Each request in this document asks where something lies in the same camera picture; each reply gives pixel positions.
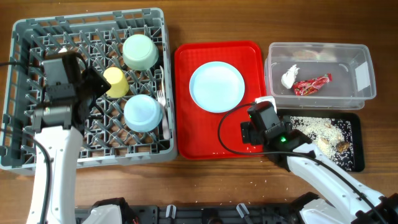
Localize yellow plastic cup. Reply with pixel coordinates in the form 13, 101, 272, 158
103, 67, 129, 98

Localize red snack wrapper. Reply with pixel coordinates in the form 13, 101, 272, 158
292, 73, 332, 96

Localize green bowl with leftovers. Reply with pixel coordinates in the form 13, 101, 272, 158
123, 34, 159, 71

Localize white tissue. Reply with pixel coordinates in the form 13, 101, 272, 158
281, 64, 300, 89

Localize light blue plate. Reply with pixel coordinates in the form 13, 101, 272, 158
189, 61, 246, 113

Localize white plastic spoon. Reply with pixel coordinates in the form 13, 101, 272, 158
160, 66, 165, 91

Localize white plastic fork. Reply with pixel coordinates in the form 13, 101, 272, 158
157, 90, 170, 139

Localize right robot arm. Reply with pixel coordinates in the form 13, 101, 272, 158
247, 101, 397, 223

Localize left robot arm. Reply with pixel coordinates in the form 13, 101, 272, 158
27, 51, 111, 223

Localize grey dishwasher rack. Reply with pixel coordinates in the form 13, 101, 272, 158
1, 7, 177, 175

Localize spilled rice and leftovers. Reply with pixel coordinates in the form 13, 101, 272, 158
290, 116, 354, 171

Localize black tray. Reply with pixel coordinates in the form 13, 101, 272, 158
278, 109, 365, 172

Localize red plastic tray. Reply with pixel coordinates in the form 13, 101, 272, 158
174, 40, 266, 160

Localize clear plastic bin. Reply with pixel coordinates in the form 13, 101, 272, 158
264, 42, 377, 110

